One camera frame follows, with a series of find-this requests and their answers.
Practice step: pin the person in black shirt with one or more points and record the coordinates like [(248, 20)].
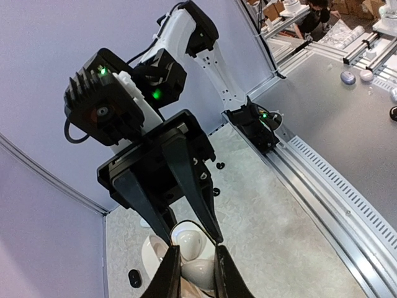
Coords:
[(319, 13)]

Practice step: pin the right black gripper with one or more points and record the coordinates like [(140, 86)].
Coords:
[(148, 163)]

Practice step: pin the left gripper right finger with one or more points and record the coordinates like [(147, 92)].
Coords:
[(228, 281)]

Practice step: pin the white oval charging case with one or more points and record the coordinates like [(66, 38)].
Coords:
[(144, 223)]

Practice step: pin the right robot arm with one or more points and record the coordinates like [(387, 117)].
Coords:
[(159, 78)]

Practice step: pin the aluminium front rail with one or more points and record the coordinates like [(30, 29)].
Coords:
[(360, 235)]

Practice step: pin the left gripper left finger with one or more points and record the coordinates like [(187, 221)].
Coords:
[(167, 280)]

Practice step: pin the black earbud charging case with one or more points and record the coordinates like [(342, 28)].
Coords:
[(134, 278)]

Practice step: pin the black clip earbud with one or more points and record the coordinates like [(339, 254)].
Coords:
[(216, 191), (220, 165)]

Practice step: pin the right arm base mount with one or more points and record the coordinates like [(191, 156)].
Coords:
[(257, 124)]

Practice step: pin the white stem earbud charging case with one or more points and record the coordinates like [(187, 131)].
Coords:
[(197, 258)]

